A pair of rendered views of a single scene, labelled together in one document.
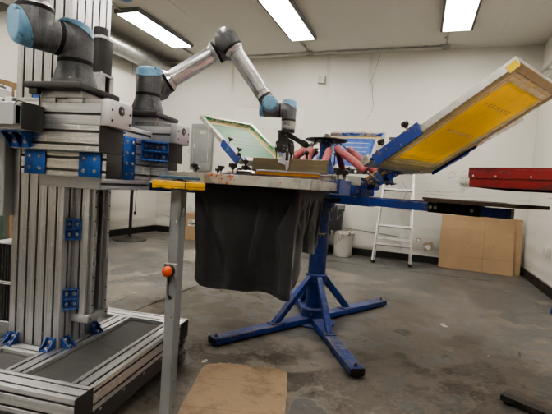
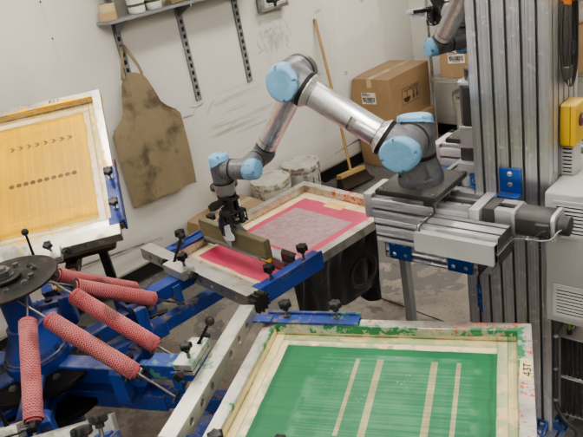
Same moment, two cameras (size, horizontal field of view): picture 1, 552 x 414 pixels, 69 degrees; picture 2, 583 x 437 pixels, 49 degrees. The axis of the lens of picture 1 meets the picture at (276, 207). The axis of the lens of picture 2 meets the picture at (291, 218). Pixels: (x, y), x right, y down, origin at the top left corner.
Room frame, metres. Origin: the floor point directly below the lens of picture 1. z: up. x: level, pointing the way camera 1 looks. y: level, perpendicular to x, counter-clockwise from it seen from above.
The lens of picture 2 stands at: (3.86, 1.31, 2.11)
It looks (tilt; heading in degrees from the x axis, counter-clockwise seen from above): 24 degrees down; 212
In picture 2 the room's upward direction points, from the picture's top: 11 degrees counter-clockwise
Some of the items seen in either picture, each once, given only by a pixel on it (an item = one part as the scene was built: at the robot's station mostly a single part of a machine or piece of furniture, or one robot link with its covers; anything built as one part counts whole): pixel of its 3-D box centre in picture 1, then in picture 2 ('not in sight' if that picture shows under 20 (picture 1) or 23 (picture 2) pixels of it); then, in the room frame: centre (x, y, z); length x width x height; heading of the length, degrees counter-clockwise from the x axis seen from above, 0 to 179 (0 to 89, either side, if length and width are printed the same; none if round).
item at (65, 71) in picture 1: (75, 75); not in sight; (1.47, 0.76, 1.31); 0.15 x 0.15 x 0.10
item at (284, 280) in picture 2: not in sight; (289, 276); (2.18, 0.21, 0.97); 0.30 x 0.05 x 0.07; 160
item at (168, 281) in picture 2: not in sight; (169, 286); (2.39, -0.16, 1.02); 0.17 x 0.06 x 0.05; 160
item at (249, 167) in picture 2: (269, 108); (246, 167); (2.08, 0.07, 1.35); 0.11 x 0.11 x 0.08; 2
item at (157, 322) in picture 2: not in sight; (206, 299); (2.27, -0.12, 0.89); 1.24 x 0.06 x 0.06; 160
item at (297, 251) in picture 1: (307, 238); not in sight; (1.74, -0.15, 0.74); 0.46 x 0.04 x 0.42; 160
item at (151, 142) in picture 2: not in sight; (147, 122); (0.69, -1.63, 1.06); 0.53 x 0.07 x 1.05; 160
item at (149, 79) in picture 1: (149, 80); (415, 133); (1.96, 0.65, 1.42); 0.13 x 0.12 x 0.14; 2
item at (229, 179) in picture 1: (271, 182); (285, 231); (1.86, 0.03, 0.97); 0.79 x 0.58 x 0.04; 160
